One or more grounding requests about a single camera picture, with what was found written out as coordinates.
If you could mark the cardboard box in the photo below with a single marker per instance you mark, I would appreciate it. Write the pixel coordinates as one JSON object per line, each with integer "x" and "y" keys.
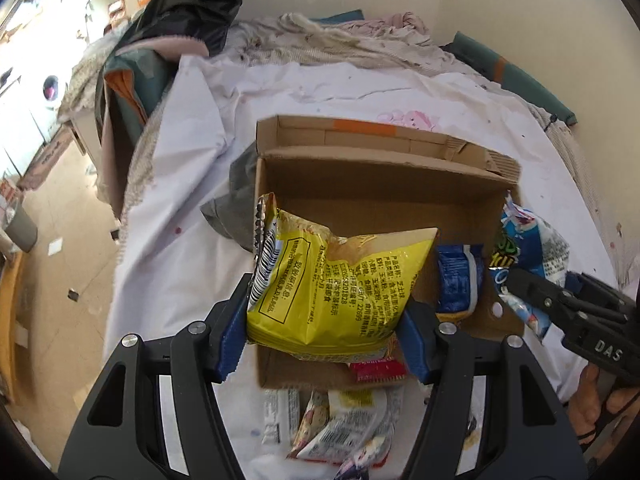
{"x": 375, "y": 185}

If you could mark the pink cartoon snack packet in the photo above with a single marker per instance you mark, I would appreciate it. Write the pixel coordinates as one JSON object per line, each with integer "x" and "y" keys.
{"x": 312, "y": 420}

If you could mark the grey trash bin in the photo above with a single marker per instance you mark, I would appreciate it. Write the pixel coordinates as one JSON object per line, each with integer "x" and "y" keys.
{"x": 20, "y": 230}

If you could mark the small black object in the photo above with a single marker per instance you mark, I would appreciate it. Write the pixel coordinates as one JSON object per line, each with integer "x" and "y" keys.
{"x": 73, "y": 295}

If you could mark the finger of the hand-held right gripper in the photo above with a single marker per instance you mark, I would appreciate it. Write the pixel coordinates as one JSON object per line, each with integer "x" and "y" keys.
{"x": 545, "y": 297}
{"x": 600, "y": 292}

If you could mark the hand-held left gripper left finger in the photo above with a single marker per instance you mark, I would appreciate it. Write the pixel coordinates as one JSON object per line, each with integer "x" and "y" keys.
{"x": 232, "y": 330}

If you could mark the blue and white snack bag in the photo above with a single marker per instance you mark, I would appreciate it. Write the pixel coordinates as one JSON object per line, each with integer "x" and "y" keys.
{"x": 545, "y": 250}

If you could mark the beige knit blanket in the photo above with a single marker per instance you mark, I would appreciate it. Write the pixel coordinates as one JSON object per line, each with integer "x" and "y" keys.
{"x": 87, "y": 80}

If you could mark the teal and orange cushion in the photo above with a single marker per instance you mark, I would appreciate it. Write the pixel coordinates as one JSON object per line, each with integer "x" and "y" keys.
{"x": 145, "y": 85}

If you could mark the person's right hand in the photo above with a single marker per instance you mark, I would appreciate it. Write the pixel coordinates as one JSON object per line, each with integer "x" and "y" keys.
{"x": 585, "y": 400}

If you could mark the white washing machine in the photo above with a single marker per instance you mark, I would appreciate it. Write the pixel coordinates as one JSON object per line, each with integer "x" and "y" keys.
{"x": 50, "y": 89}

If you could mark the white paper scrap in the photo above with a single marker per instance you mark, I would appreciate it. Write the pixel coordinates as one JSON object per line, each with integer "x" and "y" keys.
{"x": 55, "y": 247}

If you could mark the patterned floor rug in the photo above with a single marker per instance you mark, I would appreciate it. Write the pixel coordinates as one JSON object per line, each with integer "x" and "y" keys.
{"x": 47, "y": 157}

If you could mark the yellow snack bag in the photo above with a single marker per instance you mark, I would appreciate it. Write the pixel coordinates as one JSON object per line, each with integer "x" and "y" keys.
{"x": 325, "y": 285}

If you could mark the long teal cushion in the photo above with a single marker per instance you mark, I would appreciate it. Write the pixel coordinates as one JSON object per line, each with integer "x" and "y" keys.
{"x": 525, "y": 85}

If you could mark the purple snack packet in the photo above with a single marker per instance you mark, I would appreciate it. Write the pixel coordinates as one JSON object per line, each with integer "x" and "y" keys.
{"x": 365, "y": 462}

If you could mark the blue snack packet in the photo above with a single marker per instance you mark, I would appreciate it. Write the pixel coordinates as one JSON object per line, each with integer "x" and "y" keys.
{"x": 457, "y": 280}

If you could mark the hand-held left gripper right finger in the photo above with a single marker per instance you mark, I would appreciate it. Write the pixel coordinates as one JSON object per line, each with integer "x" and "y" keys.
{"x": 415, "y": 345}

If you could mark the beige patterned blanket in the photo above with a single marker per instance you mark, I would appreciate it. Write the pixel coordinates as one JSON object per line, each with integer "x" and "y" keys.
{"x": 350, "y": 40}

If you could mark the teal pillow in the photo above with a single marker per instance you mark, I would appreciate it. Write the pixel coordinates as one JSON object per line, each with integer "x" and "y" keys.
{"x": 345, "y": 15}

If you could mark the grey cloth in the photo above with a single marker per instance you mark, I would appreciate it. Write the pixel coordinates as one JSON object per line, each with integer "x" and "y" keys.
{"x": 230, "y": 220}

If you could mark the yellow and white snack packet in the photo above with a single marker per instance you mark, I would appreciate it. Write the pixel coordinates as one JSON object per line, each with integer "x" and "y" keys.
{"x": 355, "y": 410}

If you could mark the pink cloth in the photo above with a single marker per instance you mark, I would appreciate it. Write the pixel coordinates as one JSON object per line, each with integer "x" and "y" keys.
{"x": 395, "y": 22}

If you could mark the black jacket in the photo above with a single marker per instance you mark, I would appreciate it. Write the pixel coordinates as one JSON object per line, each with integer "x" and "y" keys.
{"x": 200, "y": 5}

